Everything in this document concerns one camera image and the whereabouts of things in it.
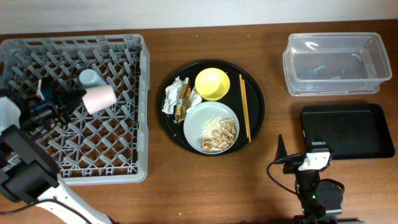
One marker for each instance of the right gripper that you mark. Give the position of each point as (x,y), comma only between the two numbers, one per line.
(281,151)

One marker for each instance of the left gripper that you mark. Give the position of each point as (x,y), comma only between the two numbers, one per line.
(68,106)

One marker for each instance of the pink plastic cup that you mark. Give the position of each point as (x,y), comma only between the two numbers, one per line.
(99,98)

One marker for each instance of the light blue plastic cup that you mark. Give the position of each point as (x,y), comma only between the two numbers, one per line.
(89,78)

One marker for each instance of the yellow plastic bowl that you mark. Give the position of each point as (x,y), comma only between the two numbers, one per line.
(212,84)

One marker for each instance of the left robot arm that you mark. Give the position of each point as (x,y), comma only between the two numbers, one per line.
(36,179)

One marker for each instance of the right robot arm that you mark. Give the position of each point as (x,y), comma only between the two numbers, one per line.
(320,199)

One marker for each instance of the grey plastic dishwasher rack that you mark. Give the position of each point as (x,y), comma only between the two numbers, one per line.
(109,146)

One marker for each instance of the black rectangular tray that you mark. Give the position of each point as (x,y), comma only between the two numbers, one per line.
(352,131)

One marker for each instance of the clear plastic bin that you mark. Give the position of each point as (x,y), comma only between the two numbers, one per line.
(335,63)

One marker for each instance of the rice and food scraps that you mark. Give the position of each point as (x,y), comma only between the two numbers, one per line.
(218,134)

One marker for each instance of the wooden chopstick left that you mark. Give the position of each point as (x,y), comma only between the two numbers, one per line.
(241,87)

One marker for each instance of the grey plate with food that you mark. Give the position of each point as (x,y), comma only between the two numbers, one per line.
(200,113)

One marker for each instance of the round black serving tray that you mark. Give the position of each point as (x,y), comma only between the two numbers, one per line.
(254,96)

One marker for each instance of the crumpled white tissue left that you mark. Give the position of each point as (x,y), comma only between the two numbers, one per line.
(172,93)

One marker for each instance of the crumpled white tissue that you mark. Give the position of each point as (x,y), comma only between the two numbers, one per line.
(172,93)
(194,99)

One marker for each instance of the gold snack wrapper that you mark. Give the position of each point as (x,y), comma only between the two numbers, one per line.
(183,101)

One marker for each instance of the crumpled white tissue right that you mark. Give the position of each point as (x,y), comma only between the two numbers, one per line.
(194,99)

